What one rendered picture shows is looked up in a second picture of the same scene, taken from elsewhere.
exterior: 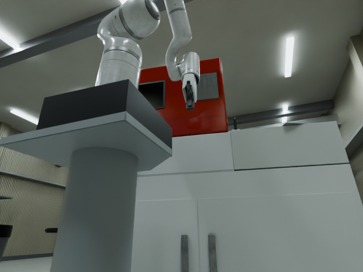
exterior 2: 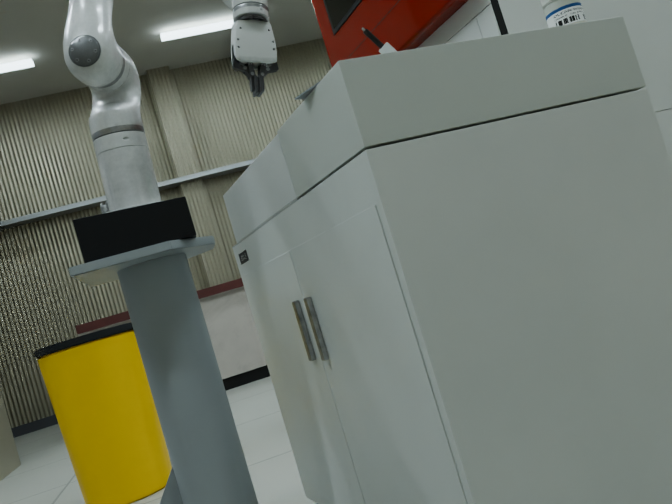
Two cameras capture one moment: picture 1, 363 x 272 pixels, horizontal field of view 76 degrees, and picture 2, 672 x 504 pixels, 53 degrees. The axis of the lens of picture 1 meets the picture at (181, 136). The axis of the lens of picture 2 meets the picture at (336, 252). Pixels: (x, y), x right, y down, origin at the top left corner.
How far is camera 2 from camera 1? 1.34 m
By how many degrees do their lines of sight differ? 58
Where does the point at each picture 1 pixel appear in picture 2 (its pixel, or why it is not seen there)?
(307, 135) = (324, 109)
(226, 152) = (284, 171)
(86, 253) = (146, 361)
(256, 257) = (338, 320)
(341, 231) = (379, 274)
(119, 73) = (105, 172)
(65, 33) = not seen: outside the picture
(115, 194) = (144, 308)
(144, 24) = (94, 78)
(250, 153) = (298, 164)
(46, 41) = not seen: outside the picture
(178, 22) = not seen: outside the picture
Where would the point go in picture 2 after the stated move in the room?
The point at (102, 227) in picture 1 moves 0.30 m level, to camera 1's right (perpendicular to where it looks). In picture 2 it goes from (146, 339) to (194, 324)
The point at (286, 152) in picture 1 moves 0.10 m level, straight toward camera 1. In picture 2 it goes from (318, 151) to (265, 165)
